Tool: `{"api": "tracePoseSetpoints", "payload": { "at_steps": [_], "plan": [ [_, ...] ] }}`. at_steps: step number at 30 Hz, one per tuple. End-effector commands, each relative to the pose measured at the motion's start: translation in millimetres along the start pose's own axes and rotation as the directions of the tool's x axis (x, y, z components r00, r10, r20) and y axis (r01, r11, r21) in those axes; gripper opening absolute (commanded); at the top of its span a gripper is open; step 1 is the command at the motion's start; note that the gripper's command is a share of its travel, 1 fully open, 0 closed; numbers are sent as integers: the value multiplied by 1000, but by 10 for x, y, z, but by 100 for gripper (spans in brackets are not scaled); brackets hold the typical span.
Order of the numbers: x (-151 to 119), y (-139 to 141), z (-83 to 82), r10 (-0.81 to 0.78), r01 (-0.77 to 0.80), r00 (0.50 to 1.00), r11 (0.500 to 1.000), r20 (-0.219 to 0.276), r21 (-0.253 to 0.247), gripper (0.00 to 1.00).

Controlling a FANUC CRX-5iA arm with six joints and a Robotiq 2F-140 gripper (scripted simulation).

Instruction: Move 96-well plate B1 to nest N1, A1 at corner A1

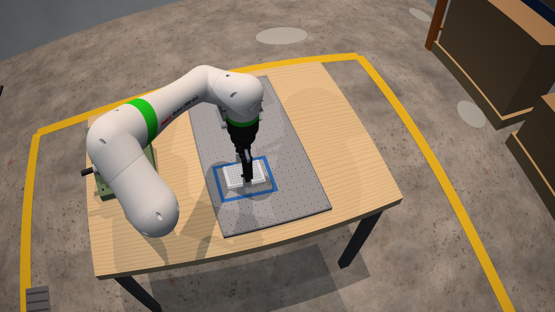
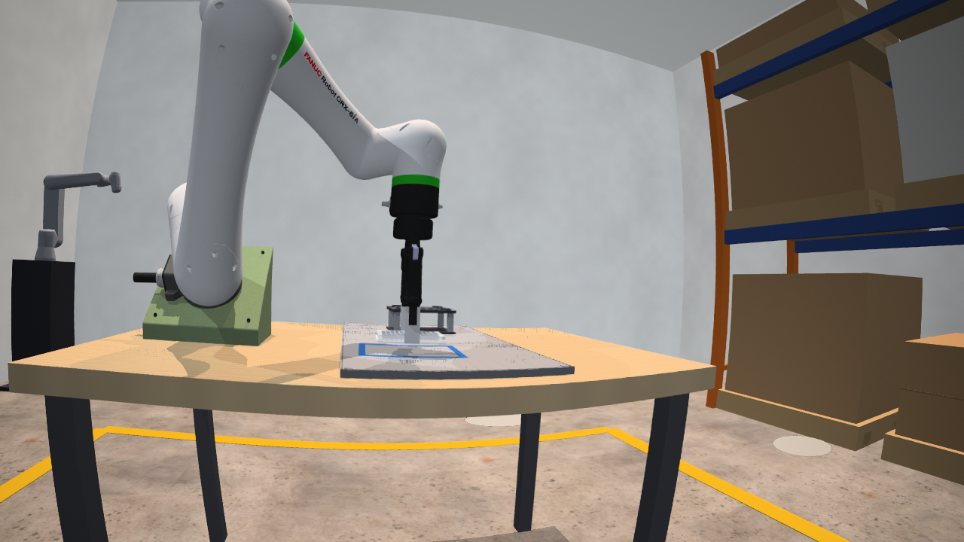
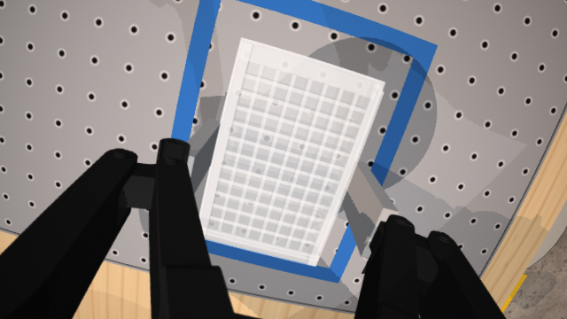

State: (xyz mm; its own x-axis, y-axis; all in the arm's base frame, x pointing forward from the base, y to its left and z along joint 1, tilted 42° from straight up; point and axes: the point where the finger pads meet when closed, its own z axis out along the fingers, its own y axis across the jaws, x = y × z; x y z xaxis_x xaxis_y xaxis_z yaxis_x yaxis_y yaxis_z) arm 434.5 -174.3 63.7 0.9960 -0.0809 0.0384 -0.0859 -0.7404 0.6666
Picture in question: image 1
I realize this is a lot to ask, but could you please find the blue tape outline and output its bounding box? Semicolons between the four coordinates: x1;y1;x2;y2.
212;156;278;203

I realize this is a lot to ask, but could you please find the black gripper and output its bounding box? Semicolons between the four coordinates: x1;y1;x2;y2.
230;135;256;188

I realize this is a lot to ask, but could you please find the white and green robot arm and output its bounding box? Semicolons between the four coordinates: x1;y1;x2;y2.
81;65;264;238

